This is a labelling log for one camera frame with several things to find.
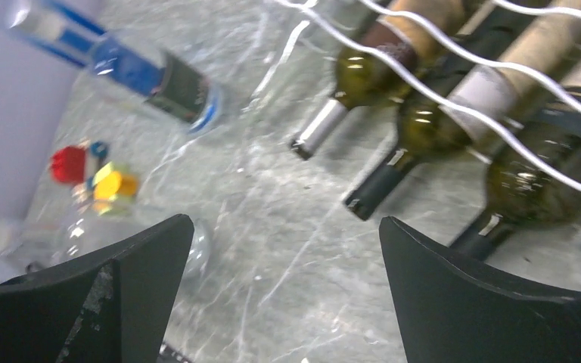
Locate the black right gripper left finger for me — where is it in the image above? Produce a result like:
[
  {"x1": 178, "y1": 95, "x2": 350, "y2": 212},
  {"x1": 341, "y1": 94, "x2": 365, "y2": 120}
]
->
[{"x1": 0, "y1": 214, "x2": 194, "y2": 362}]

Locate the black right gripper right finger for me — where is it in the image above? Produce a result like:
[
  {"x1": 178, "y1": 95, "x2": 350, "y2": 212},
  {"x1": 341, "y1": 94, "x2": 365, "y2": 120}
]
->
[{"x1": 379, "y1": 216, "x2": 581, "y2": 362}]

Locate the green labelled wine bottle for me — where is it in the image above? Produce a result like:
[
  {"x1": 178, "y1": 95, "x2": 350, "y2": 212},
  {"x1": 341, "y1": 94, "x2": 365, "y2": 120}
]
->
[{"x1": 450, "y1": 62, "x2": 581, "y2": 260}]

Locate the small clear silver-cap bottle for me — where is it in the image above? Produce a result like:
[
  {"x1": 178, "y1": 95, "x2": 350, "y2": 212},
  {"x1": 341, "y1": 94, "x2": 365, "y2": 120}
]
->
[{"x1": 86, "y1": 29, "x2": 224, "y2": 138}]

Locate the dark olive wine bottle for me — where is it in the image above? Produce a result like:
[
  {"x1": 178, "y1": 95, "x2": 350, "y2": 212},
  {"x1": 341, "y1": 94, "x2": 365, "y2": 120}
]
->
[{"x1": 290, "y1": 0, "x2": 481, "y2": 160}]

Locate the blue water bottle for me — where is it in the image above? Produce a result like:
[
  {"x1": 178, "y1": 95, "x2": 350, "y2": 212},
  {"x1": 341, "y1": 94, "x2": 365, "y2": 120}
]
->
[{"x1": 4, "y1": 1, "x2": 105, "y2": 68}]

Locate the orange green toy block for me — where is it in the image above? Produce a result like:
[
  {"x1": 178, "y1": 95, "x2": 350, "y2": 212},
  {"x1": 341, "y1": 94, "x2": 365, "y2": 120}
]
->
[{"x1": 92, "y1": 162, "x2": 140, "y2": 216}]

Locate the white wire wine rack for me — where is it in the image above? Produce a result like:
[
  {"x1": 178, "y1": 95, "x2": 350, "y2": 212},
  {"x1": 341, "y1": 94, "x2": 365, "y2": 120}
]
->
[{"x1": 270, "y1": 0, "x2": 581, "y2": 206}]

